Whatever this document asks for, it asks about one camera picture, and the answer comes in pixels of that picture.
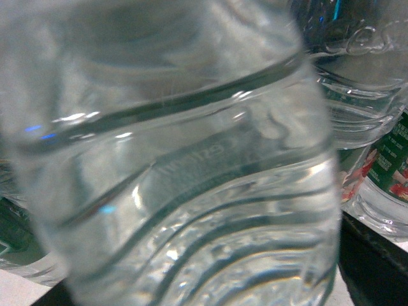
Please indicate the water bottle green label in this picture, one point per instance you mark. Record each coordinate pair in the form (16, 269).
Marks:
(172, 152)

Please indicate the water bottle at left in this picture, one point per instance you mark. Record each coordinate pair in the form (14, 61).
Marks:
(21, 253)

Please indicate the water bottle at right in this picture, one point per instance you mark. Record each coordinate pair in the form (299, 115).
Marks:
(359, 49)

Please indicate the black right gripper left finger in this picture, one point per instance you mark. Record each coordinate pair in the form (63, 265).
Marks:
(57, 296)

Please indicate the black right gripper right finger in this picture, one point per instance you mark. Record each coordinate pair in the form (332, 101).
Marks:
(373, 268)

